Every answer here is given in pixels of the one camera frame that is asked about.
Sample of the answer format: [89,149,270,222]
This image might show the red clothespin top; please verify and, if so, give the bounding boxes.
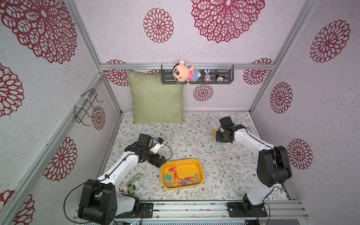
[168,167,177,172]

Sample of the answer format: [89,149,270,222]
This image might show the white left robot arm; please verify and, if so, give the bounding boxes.
[78,142,166,225]

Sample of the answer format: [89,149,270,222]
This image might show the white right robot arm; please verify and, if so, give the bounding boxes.
[215,127,292,206]

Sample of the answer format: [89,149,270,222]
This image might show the yellow plastic storage box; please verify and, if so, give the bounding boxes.
[161,159,204,190]

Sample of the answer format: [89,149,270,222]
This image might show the green cushion pillow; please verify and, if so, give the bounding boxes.
[126,70,184,124]

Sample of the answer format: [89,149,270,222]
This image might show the black white mouse figure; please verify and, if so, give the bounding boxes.
[216,75,225,82]

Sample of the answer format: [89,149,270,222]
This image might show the small blue rabbit figure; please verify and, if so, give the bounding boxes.
[204,69,212,82]

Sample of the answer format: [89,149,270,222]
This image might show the cartoon boy plush doll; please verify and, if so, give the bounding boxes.
[172,60,202,85]

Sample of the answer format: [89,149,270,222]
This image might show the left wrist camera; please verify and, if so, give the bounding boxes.
[137,134,152,146]

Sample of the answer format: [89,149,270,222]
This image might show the plush keychain with green ring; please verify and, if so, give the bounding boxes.
[119,173,143,196]

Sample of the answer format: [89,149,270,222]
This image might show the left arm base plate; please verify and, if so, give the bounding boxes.
[115,202,154,219]

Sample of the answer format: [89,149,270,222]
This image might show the dark wall shelf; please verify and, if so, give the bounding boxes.
[161,61,234,84]

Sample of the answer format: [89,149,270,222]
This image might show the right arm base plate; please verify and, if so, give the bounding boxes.
[227,202,268,218]

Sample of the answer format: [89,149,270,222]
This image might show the black wire wall rack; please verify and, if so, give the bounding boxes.
[74,88,103,127]

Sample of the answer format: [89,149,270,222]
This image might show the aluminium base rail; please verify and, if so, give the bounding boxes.
[73,199,309,221]

